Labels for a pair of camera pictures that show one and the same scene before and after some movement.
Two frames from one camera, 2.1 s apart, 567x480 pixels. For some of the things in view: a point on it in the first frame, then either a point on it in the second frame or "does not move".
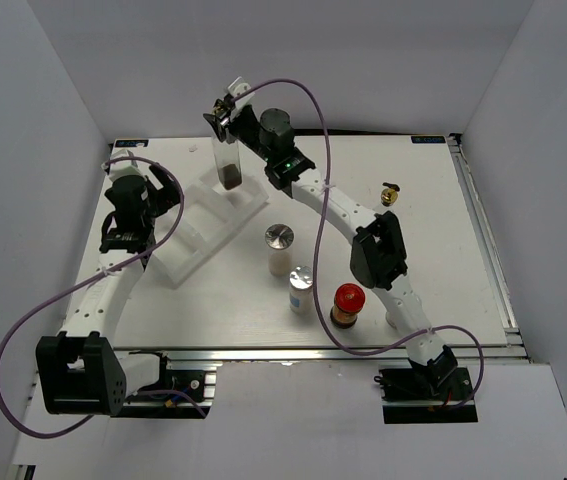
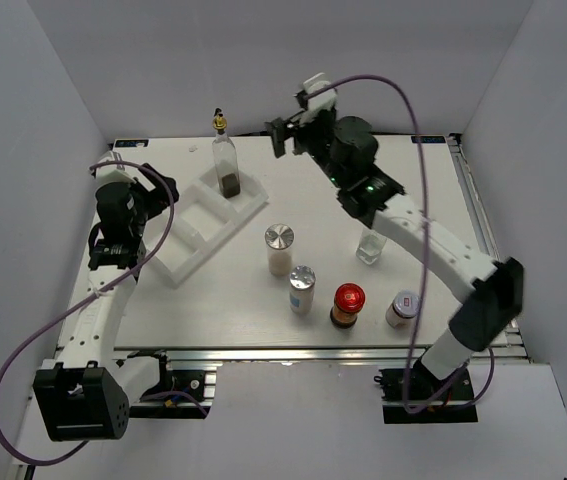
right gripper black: (217, 125) → (300, 131)
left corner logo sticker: (132, 143) does not move
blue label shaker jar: (301, 290) does not move
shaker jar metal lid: (279, 236) does not move
